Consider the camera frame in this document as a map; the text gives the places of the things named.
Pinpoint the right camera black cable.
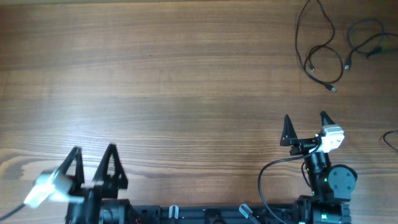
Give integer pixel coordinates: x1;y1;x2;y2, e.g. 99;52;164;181
257;144;321;224

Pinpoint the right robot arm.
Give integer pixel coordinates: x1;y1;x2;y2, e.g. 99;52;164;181
280;111;358;223

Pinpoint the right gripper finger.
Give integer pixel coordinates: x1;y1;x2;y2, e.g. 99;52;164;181
280;114;298;146
320;111;335;126

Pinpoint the black usb cable bundle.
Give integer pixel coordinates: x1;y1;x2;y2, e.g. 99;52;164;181
294;0;345;93

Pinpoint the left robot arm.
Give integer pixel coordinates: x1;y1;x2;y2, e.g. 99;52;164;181
55;143;128;223

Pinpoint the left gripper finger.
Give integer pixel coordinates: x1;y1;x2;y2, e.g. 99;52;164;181
93;143;128;190
55;146;85;187

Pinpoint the thin black cable right edge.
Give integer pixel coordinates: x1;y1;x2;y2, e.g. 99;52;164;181
382;129;398;153

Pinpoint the left camera black cable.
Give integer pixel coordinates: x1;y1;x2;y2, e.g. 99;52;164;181
0;203;25;221

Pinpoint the camera black cable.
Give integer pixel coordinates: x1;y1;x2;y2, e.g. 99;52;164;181
257;144;321;224
0;203;25;221

